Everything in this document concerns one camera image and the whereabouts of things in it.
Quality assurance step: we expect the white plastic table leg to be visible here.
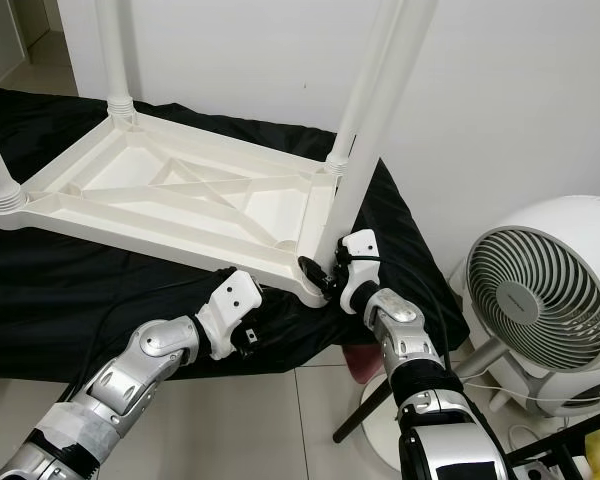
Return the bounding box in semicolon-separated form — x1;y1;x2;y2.
325;0;403;176
315;0;439;263
92;0;139;119
0;95;31;216

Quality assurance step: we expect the white plastic table top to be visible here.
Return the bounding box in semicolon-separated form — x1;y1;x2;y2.
0;108;341;306

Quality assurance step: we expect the black tablecloth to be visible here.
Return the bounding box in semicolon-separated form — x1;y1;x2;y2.
0;85;471;383

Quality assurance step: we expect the black metal stand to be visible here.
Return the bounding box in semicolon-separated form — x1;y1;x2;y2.
505;410;600;480

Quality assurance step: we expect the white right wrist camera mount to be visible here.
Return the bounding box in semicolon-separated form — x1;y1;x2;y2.
337;228;381;313

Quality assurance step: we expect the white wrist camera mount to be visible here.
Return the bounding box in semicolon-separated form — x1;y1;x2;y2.
195;270;266;359
337;228;381;313

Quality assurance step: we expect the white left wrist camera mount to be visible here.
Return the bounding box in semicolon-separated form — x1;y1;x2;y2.
195;270;266;359

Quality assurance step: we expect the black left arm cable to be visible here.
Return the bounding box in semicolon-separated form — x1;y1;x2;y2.
75;270;231;401

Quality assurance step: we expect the white pedestal fan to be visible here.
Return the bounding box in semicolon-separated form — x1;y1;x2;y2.
360;195;600;471

